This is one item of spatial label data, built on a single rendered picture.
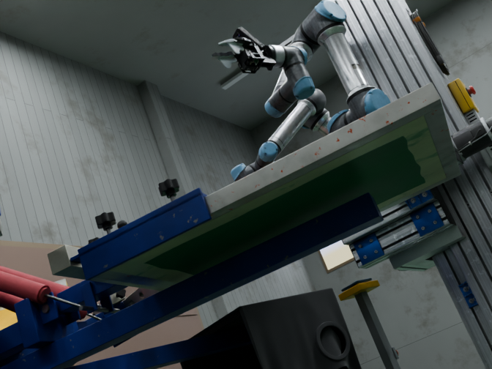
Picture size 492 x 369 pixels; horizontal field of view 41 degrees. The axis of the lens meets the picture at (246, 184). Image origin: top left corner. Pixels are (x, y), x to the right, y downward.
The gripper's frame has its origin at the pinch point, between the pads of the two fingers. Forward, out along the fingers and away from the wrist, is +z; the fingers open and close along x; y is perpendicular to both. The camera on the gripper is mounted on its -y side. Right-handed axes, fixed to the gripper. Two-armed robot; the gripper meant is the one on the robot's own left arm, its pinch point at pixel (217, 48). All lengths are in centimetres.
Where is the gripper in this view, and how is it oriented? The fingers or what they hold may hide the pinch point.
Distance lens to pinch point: 215.0
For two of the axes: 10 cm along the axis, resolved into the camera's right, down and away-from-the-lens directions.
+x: -4.5, 6.0, 6.6
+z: -7.9, 0.7, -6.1
